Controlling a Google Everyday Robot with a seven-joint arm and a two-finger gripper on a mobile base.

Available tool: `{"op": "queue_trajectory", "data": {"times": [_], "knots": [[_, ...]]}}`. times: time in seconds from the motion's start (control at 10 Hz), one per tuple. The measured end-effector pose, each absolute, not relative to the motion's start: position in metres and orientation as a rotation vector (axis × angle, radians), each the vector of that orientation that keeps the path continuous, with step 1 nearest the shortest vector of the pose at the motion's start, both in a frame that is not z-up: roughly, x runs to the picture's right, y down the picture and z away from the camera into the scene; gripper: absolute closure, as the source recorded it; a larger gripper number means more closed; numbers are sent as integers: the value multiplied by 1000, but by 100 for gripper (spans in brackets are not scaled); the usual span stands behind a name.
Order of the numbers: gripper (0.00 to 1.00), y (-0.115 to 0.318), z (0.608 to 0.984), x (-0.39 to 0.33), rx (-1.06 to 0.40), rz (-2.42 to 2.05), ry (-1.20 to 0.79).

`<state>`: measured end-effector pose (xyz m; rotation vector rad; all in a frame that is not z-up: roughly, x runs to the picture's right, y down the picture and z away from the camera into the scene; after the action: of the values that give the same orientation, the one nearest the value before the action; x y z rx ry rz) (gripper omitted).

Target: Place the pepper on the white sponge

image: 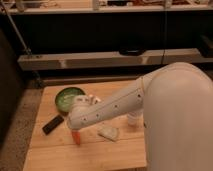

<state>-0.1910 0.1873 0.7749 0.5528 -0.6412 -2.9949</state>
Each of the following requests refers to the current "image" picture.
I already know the white sponge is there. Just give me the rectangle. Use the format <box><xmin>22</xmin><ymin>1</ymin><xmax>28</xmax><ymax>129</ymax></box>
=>
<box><xmin>98</xmin><ymin>125</ymin><xmax>119</xmax><ymax>141</ymax></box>

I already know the dark round object on shelf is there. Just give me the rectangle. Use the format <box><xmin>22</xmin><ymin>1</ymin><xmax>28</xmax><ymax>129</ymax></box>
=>
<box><xmin>119</xmin><ymin>47</ymin><xmax>145</xmax><ymax>56</ymax></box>

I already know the clear plastic cup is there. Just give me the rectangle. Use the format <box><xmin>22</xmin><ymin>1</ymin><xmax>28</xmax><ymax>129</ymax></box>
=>
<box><xmin>127</xmin><ymin>113</ymin><xmax>139</xmax><ymax>126</ymax></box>

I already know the white tube bottle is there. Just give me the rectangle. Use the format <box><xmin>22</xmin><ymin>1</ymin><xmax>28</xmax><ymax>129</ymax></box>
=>
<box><xmin>89</xmin><ymin>94</ymin><xmax>101</xmax><ymax>104</ymax></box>

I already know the wooden shelf rack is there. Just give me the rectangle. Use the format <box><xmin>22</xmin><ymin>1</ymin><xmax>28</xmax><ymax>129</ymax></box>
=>
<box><xmin>0</xmin><ymin>0</ymin><xmax>213</xmax><ymax>86</ymax></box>

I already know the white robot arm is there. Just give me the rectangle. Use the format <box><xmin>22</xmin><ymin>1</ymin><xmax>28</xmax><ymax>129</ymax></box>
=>
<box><xmin>68</xmin><ymin>62</ymin><xmax>213</xmax><ymax>171</ymax></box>

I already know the black remote control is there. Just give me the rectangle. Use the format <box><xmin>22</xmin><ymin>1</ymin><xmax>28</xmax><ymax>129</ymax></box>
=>
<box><xmin>42</xmin><ymin>115</ymin><xmax>64</xmax><ymax>135</ymax></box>

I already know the green bowl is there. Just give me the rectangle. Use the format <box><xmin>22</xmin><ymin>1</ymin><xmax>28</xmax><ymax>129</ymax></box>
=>
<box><xmin>55</xmin><ymin>87</ymin><xmax>85</xmax><ymax>112</ymax></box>

